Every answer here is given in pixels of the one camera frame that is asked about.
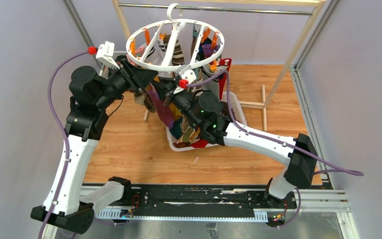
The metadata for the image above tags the white round clip hanger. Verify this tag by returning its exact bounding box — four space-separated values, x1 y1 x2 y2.
126 2 225 72

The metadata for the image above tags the maroon purple striped sock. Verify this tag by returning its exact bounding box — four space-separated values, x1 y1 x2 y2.
146 84 175 128

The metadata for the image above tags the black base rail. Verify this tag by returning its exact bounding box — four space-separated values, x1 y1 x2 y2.
79 183 299 223

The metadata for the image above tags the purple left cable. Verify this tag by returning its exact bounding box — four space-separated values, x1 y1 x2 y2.
37 49 91 239

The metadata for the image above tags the white sock laundry basket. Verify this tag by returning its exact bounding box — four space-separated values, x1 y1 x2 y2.
165 92 248 152

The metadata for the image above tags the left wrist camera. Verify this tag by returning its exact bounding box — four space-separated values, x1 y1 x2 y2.
95 41 119 69

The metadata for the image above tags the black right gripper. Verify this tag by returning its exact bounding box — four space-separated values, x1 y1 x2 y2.
149 78 200 128

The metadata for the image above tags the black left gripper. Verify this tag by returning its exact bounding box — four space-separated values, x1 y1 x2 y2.
95 58 158 110

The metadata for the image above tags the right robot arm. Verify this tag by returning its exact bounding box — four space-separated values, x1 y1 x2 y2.
156 82 317 208

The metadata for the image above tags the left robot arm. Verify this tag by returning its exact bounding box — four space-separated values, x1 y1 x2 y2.
30 56 158 239

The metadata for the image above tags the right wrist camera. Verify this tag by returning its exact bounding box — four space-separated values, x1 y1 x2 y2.
173 65 197 95

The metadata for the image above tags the metal hanging rod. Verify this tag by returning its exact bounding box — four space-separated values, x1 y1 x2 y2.
118 3 313 16

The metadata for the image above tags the wooden drying rack frame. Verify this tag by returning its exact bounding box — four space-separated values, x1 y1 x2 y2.
112 0 326 131

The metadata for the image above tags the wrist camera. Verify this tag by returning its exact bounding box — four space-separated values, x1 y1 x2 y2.
95 41 119 69
173 65 197 95

